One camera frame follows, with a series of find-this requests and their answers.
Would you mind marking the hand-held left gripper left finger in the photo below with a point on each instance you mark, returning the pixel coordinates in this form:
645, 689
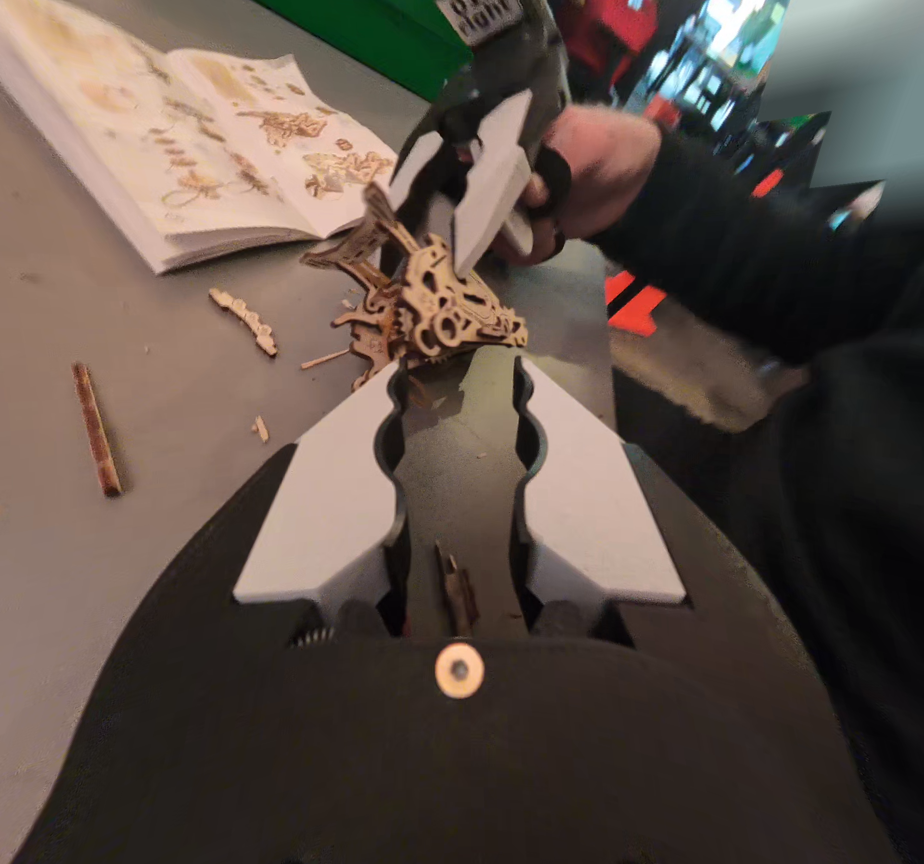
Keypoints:
325, 517

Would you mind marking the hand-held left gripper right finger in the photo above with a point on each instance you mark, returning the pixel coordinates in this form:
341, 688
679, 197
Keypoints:
599, 517

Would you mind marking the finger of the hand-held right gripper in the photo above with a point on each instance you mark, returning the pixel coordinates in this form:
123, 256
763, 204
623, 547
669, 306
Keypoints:
417, 167
494, 178

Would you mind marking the wooden mechanical model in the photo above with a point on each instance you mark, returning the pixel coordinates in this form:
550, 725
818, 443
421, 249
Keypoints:
433, 301

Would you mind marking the small wooden key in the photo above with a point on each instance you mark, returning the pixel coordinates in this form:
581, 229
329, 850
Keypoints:
455, 589

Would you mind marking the person's right hand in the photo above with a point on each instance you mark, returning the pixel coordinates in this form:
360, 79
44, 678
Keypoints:
606, 163

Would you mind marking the small wood scrap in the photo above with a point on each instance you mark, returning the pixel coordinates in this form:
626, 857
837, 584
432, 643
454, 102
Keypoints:
260, 429

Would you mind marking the red fabric tote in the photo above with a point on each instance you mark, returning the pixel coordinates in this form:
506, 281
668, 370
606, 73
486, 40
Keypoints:
613, 12

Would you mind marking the wooden toothpick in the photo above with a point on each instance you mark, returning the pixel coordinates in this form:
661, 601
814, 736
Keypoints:
325, 359

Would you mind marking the orange traffic cone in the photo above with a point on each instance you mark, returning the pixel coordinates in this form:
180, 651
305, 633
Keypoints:
635, 304

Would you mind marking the toothed wooden strip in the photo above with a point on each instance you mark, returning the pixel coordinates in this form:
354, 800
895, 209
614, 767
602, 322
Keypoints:
249, 322

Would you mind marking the brown wooden stick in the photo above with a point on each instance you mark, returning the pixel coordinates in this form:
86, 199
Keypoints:
97, 431

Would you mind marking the open instruction booklet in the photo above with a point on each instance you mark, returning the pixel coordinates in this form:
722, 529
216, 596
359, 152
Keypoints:
108, 142

